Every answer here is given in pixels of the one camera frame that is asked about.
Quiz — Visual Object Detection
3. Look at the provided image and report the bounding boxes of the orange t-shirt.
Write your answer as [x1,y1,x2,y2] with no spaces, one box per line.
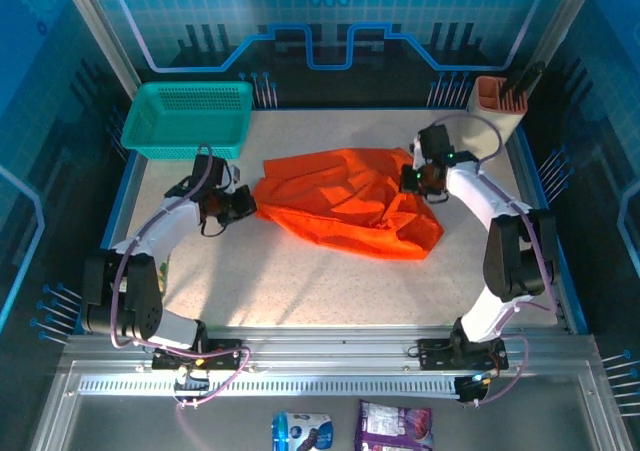
[253,147,445,262]

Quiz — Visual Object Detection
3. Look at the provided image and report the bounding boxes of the beige utensil holder orange rim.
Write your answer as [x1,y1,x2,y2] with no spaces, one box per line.
[462,75,530,145]

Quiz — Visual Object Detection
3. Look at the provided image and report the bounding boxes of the teal plastic basket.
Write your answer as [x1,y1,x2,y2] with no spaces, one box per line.
[120,80,253,161]

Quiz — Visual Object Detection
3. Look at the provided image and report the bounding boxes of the black utensils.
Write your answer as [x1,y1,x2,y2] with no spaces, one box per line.
[499,59,547,107]

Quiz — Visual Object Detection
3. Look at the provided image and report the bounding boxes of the blue white snack package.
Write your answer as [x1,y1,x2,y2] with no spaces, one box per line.
[271,410,335,451]

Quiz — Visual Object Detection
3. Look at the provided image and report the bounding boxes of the purple snack bag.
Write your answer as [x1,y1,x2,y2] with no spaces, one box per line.
[353,399,435,451]

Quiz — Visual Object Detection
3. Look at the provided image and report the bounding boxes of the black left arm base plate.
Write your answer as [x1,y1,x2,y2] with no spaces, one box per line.
[151,338,249,372]

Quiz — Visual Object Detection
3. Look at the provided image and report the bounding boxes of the aluminium frame rail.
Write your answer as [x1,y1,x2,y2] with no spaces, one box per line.
[59,325,601,370]

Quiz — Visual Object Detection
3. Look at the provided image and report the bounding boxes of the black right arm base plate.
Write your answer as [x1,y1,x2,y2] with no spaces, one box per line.
[417,338,510,372]

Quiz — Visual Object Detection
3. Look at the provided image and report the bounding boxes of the slotted grey cable duct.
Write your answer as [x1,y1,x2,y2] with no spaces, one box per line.
[78,378,461,399]

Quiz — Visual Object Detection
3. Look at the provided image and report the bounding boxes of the aluminium frame post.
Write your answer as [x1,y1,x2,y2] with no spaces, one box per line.
[530,0,596,83]
[54,0,142,97]

